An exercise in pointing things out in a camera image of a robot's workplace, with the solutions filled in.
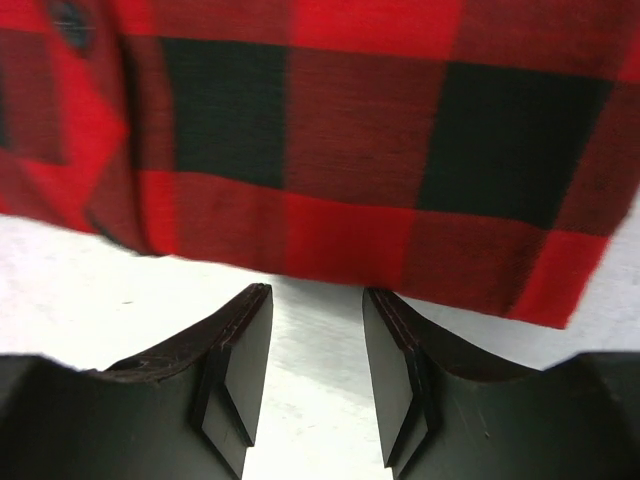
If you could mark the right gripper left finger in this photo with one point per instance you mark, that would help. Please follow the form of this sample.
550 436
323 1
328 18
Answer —
186 408

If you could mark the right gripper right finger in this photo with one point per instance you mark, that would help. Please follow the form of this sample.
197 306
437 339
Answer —
447 409

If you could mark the red black plaid shirt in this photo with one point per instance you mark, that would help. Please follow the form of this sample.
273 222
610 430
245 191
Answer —
475 154

